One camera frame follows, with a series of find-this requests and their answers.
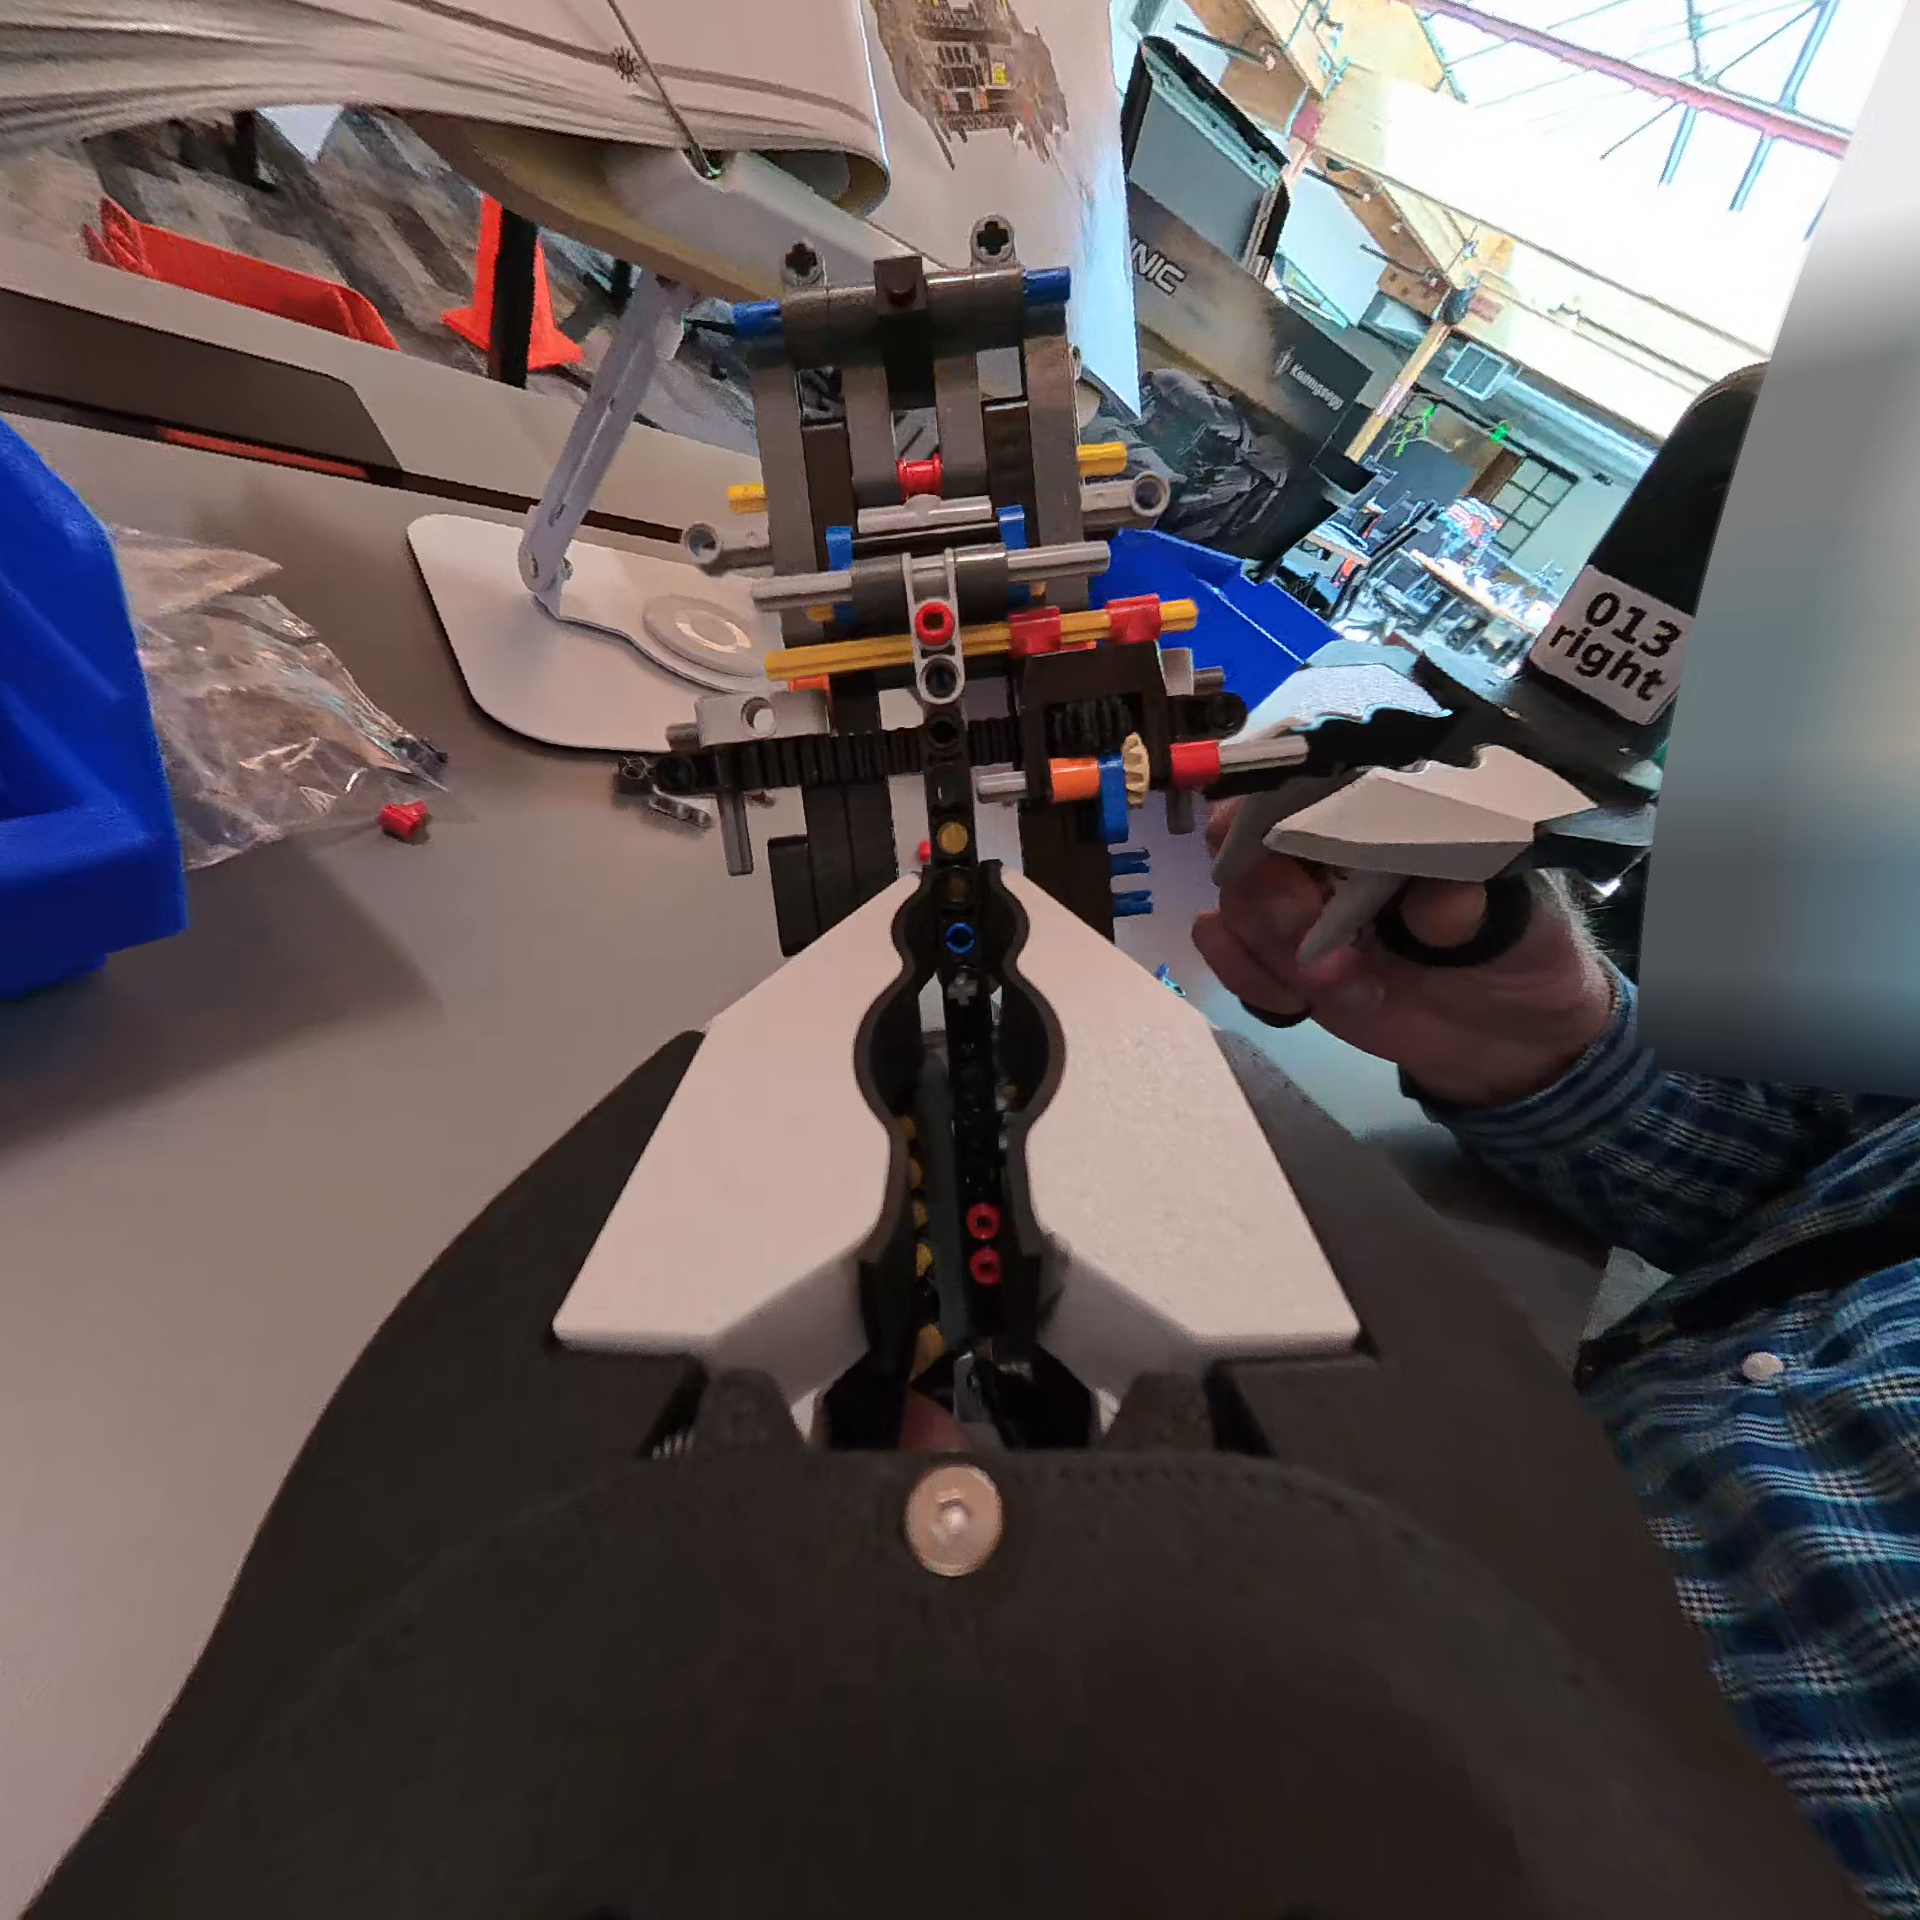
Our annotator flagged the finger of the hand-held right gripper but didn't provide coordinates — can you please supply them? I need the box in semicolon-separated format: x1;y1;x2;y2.
1218;656;1479;783
1208;744;1604;906

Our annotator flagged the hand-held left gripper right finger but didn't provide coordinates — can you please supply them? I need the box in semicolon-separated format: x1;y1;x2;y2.
983;864;1364;1397

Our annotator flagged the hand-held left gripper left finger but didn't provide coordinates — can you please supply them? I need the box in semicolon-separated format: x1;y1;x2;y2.
552;864;952;1444

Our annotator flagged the multicolour lego technic assembly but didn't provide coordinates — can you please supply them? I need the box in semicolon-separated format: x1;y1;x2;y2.
667;218;1243;1442

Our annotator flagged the person's right forearm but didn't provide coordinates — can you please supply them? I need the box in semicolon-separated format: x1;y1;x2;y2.
1401;1036;1920;1307

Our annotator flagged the grey lego piece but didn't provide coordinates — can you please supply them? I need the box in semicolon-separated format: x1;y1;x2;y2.
614;754;716;829

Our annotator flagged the lego instruction booklet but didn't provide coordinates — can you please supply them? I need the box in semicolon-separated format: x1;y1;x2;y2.
0;0;1144;414

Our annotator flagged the person's right hand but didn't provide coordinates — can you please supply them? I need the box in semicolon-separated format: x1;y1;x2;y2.
1191;795;1635;1114

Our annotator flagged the blue plastic bin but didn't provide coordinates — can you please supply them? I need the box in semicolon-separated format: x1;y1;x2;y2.
1111;525;1344;712
0;420;190;999

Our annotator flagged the black cardboard box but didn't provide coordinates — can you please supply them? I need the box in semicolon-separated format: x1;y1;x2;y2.
1118;37;1404;506

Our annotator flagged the white booklet stand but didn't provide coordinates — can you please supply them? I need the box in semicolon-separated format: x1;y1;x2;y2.
407;134;887;751

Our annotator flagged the clear plastic bag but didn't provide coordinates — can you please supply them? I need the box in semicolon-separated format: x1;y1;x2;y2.
113;525;452;874

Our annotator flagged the blue plaid shirt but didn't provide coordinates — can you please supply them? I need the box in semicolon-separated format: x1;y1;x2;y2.
1575;1246;1920;1920

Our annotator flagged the orange traffic cone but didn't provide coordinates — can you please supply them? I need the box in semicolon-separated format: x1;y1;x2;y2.
442;195;587;378

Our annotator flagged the orange plastic bin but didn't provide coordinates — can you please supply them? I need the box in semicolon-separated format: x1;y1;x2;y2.
82;195;400;355

